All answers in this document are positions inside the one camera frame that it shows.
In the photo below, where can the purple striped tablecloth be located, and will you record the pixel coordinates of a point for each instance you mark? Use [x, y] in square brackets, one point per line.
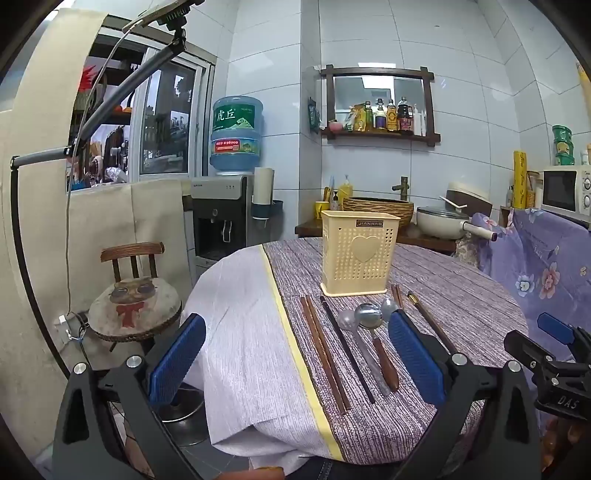
[461, 295]

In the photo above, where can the dark wooden wall shelf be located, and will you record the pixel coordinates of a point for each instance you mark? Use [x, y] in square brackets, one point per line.
[381, 137]

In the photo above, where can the green hanging packet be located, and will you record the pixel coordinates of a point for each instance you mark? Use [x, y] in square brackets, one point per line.
[314, 115]

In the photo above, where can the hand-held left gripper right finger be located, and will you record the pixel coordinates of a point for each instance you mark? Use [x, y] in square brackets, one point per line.
[415, 360]

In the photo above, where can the black chopstick with metal band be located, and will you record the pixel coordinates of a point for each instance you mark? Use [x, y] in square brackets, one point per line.
[348, 350]

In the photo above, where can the beige fabric screen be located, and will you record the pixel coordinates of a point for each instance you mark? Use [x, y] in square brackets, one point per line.
[152, 217]

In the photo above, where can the wooden chair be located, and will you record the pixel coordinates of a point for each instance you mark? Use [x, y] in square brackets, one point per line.
[134, 251]

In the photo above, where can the white rice paddle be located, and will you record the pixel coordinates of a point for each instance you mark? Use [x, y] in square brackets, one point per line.
[452, 203]

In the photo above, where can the brass faucet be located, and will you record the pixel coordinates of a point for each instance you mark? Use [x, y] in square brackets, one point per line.
[402, 187]

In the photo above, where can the yellow oil bottle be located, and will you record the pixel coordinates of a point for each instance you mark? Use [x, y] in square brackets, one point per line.
[368, 119]

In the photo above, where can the white cloth with yellow stripe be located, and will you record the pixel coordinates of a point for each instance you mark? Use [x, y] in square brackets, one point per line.
[240, 323]

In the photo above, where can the all-metal spoon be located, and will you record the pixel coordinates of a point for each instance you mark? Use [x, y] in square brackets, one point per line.
[347, 319]

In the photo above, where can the yellow green packet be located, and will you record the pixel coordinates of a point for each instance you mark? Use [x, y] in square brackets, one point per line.
[355, 120]

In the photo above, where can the green cans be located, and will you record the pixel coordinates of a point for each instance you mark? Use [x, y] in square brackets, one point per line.
[563, 145]

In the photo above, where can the white paper cup stack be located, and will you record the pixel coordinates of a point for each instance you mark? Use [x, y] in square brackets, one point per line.
[263, 189]

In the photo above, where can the pink bowl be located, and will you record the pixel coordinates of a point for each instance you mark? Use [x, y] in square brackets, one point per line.
[334, 126]

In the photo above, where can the woven pattern wash basin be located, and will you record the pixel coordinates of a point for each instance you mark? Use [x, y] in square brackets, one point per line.
[404, 210]

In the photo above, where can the person's right hand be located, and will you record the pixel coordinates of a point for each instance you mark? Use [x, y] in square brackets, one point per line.
[565, 436]

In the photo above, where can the sliding window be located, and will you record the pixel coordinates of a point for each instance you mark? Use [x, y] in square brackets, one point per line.
[161, 124]

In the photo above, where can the brown wooden chopstick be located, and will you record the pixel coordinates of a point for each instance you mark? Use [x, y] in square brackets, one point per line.
[329, 355]
[400, 295]
[323, 355]
[395, 295]

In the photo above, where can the yellow cup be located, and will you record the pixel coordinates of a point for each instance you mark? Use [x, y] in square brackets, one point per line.
[321, 211]

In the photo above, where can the white microwave oven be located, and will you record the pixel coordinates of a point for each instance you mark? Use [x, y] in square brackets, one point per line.
[565, 189]

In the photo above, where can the white power strip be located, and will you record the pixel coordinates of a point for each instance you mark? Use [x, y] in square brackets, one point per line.
[69, 325]

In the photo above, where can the cat print seat cushion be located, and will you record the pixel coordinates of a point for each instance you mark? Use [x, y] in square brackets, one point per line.
[134, 304]

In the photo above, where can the purple floral cloth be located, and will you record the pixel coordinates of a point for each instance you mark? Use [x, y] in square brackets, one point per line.
[531, 258]

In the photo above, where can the dark wooden counter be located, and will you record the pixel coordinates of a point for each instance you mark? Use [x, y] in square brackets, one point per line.
[307, 228]

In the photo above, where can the cream plastic utensil holder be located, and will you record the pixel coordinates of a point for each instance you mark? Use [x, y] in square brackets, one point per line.
[360, 267]

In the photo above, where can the small metal spoon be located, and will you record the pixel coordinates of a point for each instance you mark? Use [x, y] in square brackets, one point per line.
[389, 307]

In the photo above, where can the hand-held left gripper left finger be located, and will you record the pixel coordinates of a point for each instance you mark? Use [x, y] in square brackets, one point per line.
[178, 357]

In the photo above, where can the mounted phone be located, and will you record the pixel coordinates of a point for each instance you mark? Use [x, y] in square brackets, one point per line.
[159, 11]

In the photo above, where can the blue water bottle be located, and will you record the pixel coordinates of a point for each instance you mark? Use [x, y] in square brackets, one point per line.
[236, 134]

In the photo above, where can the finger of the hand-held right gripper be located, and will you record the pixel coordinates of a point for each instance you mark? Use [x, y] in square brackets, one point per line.
[556, 325]
[526, 348]

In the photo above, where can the paisley pattern cloth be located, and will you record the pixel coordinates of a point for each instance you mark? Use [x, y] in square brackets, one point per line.
[468, 251]

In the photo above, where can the dark soy sauce bottle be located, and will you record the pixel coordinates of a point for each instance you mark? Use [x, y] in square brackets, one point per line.
[405, 117]

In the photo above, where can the purple label sauce bottle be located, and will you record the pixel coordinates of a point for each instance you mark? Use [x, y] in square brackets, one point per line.
[379, 117]

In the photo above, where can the dark gold-tipped chopsticks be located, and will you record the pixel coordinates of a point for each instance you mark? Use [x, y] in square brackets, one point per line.
[428, 318]

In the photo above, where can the grey water dispenser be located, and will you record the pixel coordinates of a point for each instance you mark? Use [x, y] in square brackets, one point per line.
[217, 217]

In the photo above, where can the white squeeze bottle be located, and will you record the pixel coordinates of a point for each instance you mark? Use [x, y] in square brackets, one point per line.
[419, 122]

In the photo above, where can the gold label sauce bottle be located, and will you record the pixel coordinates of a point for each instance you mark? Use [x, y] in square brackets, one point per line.
[391, 119]

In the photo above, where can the brown and cream rice cooker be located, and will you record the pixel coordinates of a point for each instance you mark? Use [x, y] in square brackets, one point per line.
[471, 194]

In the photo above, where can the black curved stand pole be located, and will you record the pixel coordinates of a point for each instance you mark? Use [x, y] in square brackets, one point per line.
[32, 295]

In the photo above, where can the yellow roll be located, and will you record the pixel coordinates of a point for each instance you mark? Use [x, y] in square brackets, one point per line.
[521, 180]

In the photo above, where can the yellow soap pump bottle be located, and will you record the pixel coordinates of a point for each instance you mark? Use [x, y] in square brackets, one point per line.
[346, 191]

